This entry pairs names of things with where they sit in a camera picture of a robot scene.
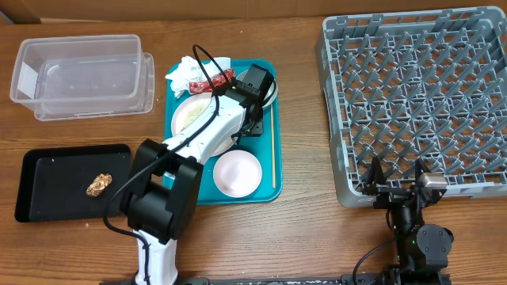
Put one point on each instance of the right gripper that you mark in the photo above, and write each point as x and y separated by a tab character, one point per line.
375	184

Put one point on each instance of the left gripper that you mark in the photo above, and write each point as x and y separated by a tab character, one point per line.
257	127

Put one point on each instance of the red snack wrapper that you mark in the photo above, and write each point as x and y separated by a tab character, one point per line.
217	80

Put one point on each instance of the large white plate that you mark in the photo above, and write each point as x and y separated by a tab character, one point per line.
202	126

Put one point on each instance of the white napkin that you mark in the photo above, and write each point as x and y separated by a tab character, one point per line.
188	70

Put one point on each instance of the small white bowl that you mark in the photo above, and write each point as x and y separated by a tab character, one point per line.
237	173

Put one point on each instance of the brown food scrap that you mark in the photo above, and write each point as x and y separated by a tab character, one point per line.
99	184

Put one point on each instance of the pile of rice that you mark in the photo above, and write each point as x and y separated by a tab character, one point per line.
193	111

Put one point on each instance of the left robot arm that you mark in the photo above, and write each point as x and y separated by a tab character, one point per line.
161	194

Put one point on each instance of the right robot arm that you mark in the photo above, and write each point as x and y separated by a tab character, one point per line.
422	249

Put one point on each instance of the grey bowl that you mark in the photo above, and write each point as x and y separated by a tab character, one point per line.
272	93

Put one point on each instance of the teal serving tray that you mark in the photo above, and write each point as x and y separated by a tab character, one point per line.
260	147

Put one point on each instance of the wooden chopstick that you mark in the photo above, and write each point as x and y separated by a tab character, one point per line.
273	147

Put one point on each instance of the grey dish rack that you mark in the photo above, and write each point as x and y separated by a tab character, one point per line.
427	85

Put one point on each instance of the clear plastic bin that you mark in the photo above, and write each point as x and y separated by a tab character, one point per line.
78	77

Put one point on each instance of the black tray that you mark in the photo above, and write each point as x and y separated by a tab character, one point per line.
54	181

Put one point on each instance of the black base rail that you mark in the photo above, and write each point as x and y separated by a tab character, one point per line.
362	279

